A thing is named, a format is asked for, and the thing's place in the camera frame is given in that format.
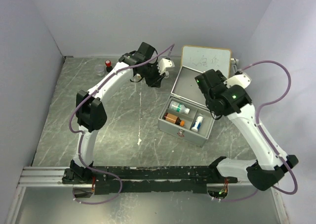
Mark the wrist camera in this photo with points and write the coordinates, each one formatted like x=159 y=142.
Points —
x=164 y=64
x=240 y=79

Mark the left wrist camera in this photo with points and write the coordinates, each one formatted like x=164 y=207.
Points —
x=164 y=64

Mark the small whiteboard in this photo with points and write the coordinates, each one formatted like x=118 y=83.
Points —
x=204 y=58

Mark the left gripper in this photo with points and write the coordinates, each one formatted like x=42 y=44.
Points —
x=156 y=82

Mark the black bottle red cap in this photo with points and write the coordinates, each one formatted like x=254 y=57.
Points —
x=108 y=65

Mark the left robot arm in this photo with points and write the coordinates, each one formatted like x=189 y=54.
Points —
x=90 y=105

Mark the grey metal case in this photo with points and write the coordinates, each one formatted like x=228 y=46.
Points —
x=186 y=88

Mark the clear lidded plastic cup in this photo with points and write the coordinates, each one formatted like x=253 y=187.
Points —
x=100 y=70

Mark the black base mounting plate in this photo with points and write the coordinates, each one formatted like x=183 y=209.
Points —
x=115 y=185

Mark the aluminium frame rail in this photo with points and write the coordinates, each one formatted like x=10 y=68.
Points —
x=62 y=176

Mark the brown medicine bottle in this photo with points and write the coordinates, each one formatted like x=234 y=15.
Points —
x=173 y=119

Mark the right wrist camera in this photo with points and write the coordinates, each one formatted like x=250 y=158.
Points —
x=240 y=79

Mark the grey plastic divided tray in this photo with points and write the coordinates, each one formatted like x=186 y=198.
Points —
x=189 y=119

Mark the cotton swab stick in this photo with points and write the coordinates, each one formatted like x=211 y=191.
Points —
x=104 y=80

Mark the white blue tube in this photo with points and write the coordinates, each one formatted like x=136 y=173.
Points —
x=197 y=124

